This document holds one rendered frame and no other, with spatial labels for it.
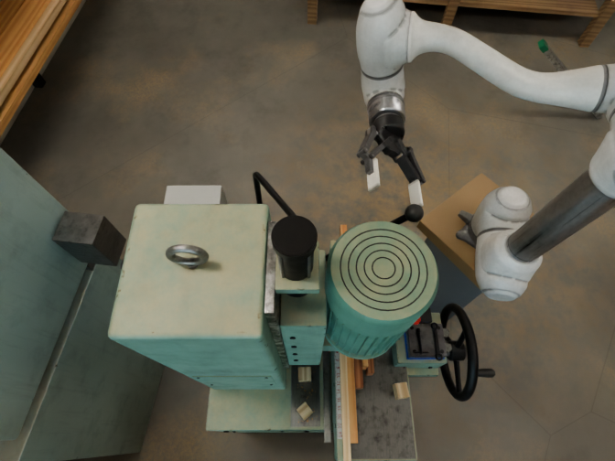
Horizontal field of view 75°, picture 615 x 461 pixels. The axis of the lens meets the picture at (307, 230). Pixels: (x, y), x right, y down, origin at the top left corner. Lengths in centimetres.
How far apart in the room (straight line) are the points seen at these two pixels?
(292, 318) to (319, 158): 200
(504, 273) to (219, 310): 99
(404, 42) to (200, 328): 70
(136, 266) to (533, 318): 212
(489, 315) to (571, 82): 150
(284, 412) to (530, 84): 106
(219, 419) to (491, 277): 93
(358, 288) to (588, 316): 208
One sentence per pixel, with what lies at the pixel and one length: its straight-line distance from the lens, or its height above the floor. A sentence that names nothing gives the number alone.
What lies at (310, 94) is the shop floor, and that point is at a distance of 298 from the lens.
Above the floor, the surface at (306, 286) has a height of 152.
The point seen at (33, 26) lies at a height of 62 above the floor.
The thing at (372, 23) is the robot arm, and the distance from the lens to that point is 93.
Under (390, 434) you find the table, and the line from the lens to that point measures 120.
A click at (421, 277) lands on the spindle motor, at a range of 64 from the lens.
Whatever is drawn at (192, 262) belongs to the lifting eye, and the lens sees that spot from 62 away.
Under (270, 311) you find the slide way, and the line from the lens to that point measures 59.
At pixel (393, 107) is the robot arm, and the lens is 100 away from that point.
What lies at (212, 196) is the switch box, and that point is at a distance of 73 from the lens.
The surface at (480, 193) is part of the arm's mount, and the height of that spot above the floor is 67.
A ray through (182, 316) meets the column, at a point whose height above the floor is 152.
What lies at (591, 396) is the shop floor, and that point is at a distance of 250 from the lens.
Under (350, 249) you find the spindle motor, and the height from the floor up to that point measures 150.
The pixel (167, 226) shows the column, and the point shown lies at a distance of 67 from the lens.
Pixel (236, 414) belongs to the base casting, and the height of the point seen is 80.
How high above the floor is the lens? 209
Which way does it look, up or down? 63 degrees down
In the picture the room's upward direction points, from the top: straight up
